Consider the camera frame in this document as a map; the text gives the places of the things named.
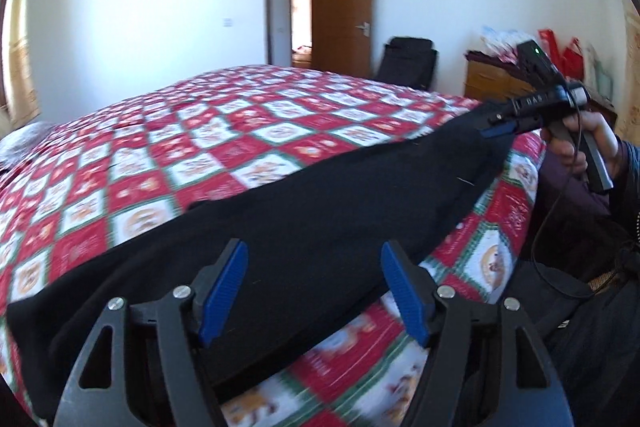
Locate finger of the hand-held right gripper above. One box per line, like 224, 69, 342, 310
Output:
477, 104, 521, 139

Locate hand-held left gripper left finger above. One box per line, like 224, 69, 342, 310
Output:
52, 238, 249, 427

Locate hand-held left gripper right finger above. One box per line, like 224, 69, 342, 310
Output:
380, 241, 576, 427

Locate black pants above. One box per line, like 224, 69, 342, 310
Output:
6, 104, 521, 423

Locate person's right hand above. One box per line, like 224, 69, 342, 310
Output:
541, 111, 622, 181

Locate wooden cabinet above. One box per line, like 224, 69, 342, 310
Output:
464, 57, 533, 106

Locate red shopping bags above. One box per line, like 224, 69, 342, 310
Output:
537, 28, 587, 78

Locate dark red cloth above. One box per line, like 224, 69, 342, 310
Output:
464, 49, 522, 68

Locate white printed bag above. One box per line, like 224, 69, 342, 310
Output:
479, 25, 523, 58

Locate black bag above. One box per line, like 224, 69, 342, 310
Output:
376, 37, 439, 90

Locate red printed blanket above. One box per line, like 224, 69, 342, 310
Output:
0, 64, 548, 427

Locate person's dark clothing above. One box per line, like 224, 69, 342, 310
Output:
457, 132, 640, 427

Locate brown wooden door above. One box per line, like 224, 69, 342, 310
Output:
311, 0, 373, 80

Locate grey pillow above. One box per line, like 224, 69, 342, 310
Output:
0, 122, 57, 174

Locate beige curtain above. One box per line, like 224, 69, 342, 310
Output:
0, 0, 42, 128

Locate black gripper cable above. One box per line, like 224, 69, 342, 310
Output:
529, 79, 597, 304

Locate brown door frame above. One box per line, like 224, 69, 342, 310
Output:
265, 0, 328, 68

